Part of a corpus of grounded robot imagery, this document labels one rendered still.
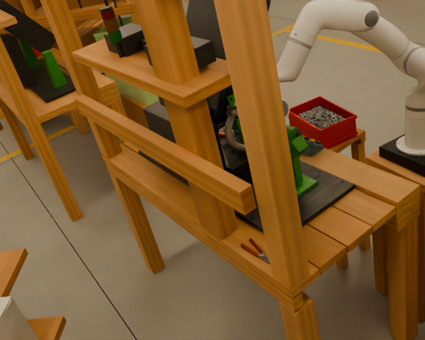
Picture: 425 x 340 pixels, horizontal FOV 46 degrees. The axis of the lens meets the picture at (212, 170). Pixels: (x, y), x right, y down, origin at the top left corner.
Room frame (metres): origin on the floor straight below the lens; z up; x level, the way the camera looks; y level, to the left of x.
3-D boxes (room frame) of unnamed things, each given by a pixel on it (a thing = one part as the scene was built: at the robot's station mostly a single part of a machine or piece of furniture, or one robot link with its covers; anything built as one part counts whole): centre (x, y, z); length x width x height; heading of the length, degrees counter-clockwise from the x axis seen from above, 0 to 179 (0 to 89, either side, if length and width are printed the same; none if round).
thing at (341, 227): (1.97, -0.09, 0.44); 1.49 x 0.70 x 0.88; 29
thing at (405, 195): (2.10, -0.34, 0.82); 1.50 x 0.14 x 0.15; 29
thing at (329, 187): (1.97, -0.09, 0.89); 1.10 x 0.42 x 0.02; 29
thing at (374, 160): (1.74, -0.89, 0.83); 0.32 x 0.32 x 0.04; 23
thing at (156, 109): (2.00, 0.08, 1.07); 0.30 x 0.18 x 0.34; 29
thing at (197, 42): (1.61, -0.04, 1.59); 0.15 x 0.07 x 0.07; 29
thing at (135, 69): (1.84, 0.14, 1.52); 0.90 x 0.25 x 0.04; 29
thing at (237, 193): (1.79, 0.23, 1.23); 1.30 x 0.05 x 0.09; 29
